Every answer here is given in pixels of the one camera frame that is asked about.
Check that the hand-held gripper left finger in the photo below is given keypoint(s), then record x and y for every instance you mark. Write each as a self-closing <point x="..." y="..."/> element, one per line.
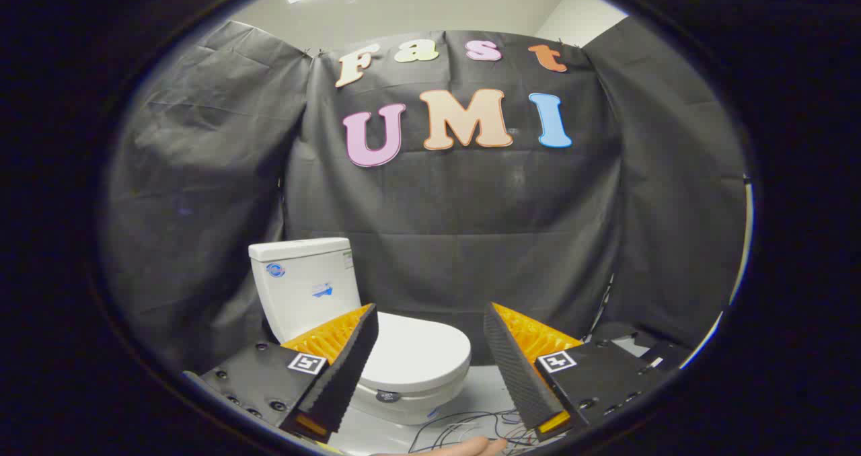
<point x="346" y="368"/>

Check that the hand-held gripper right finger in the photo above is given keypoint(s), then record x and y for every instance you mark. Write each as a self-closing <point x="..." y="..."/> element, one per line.
<point x="514" y="368"/>

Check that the black backdrop cloth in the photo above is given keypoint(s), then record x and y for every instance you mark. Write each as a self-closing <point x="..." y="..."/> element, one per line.
<point x="471" y="207"/>

